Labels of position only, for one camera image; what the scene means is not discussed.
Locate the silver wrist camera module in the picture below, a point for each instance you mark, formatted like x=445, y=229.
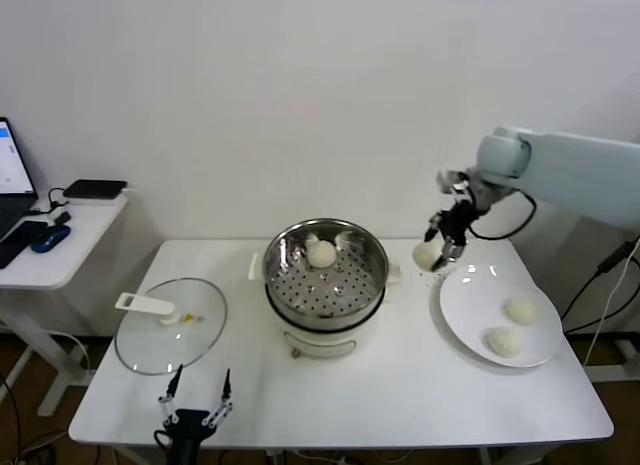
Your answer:
x=457, y=189

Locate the black flat box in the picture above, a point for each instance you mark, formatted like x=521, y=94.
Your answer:
x=95, y=187

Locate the white side table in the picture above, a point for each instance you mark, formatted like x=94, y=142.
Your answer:
x=75, y=255

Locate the white electric cooking pot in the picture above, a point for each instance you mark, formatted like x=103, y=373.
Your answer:
x=320, y=342

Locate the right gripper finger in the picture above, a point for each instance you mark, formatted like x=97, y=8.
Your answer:
x=433, y=225
x=449, y=252

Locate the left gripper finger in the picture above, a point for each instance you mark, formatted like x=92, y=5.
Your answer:
x=170, y=392
x=224, y=397

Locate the white steamed baozi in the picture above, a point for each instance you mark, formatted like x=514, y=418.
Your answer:
x=521, y=311
x=504, y=342
x=321, y=253
x=425, y=255

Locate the white round plate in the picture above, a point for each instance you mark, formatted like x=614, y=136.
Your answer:
x=475, y=310

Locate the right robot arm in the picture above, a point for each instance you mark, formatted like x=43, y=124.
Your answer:
x=575, y=170

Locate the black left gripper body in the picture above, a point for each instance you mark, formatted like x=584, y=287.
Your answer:
x=185, y=430

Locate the small black adapter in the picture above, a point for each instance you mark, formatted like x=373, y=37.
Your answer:
x=62, y=217

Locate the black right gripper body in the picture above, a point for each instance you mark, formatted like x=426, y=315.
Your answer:
x=457, y=220

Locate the black laptop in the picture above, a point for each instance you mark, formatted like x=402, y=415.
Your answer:
x=11, y=160

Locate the blue computer mouse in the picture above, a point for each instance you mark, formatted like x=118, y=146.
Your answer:
x=48, y=238

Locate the perforated steel steamer basket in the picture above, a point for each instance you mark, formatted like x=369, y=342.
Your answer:
x=325, y=290

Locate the black smartphone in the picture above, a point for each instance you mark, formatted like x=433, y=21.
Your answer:
x=19, y=240

